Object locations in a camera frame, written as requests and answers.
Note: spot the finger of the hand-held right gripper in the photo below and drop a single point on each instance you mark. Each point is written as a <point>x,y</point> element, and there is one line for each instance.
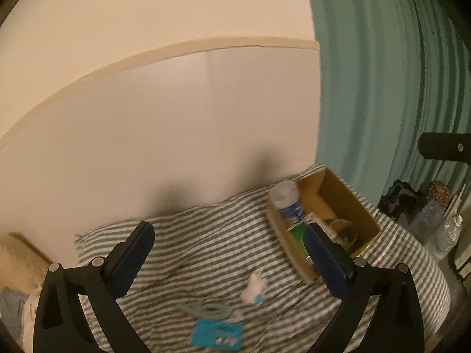
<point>447,147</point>

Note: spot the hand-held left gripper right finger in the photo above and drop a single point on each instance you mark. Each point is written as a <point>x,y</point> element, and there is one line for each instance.
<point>319,255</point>

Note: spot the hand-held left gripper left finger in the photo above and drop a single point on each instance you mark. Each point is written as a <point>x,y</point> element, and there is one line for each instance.
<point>132,261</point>

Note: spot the brown cardboard box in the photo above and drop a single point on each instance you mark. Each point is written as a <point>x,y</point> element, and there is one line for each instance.
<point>331,206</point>

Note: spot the clear plastic bottle blue label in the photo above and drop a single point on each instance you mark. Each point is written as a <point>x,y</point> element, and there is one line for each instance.
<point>289,203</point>

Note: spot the small white tube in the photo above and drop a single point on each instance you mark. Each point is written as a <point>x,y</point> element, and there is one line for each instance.
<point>254,286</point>

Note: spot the blue card packet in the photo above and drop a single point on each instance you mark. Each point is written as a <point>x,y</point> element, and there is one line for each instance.
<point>217,334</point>

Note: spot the green packet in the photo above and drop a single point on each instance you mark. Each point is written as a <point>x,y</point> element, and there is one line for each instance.
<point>298,238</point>

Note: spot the clear round jar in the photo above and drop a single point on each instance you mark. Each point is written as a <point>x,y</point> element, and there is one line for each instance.
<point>343,233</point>

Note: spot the brown patterned bag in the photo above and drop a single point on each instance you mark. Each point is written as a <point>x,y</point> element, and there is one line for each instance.
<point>439,191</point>

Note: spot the black cloth bag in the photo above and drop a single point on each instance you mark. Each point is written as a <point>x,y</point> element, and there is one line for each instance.
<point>401,200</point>

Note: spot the teal curtain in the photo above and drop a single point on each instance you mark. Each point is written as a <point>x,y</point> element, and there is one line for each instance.
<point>393,81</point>

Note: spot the clear plastic water bottle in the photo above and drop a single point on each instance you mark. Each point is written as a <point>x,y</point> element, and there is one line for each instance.
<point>447,233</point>

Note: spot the striped bed sheet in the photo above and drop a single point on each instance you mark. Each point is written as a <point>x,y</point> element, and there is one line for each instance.
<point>228,235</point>

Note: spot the beige pillow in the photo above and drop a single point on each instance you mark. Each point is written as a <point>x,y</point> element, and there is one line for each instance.
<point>18,261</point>

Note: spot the blue grey cloth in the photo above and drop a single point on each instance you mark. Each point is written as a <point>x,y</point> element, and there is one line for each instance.
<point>13,309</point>

